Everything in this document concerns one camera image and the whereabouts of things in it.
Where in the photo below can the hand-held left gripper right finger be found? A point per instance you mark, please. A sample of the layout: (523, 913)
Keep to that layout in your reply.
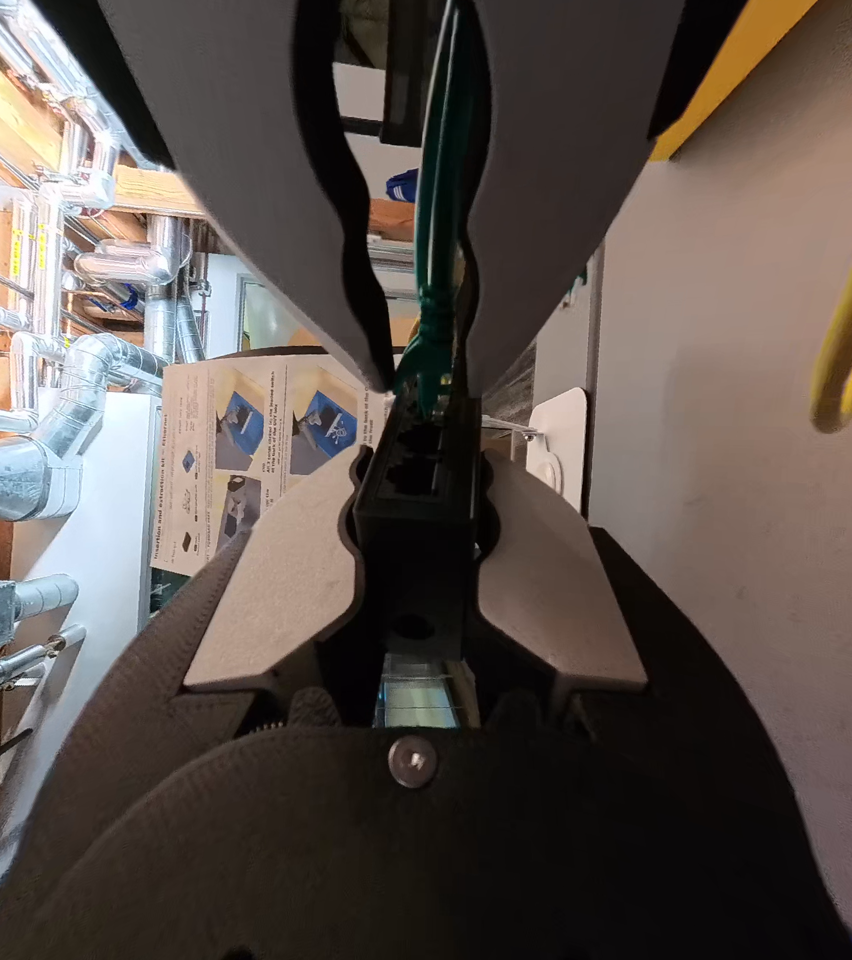
(561, 592)

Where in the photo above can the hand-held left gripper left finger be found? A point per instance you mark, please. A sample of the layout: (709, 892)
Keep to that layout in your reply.
(283, 585)

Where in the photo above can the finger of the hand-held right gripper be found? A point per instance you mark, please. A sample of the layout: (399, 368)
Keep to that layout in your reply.
(231, 112)
(583, 112)

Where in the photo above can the black ethernet switch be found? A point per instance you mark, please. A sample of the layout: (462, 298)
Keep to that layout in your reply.
(411, 555)

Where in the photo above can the yellow plastic bin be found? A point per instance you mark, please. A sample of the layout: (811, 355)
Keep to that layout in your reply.
(725, 75)

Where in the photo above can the printed instruction sheet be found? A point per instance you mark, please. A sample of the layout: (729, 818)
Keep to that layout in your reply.
(193, 465)

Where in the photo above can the white stand base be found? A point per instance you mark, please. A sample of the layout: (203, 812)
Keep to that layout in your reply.
(564, 420)

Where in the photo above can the blue striped bag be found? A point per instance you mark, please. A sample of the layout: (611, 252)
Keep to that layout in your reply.
(403, 186)

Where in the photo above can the silver ventilation duct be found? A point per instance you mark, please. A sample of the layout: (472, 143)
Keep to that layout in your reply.
(21, 472)

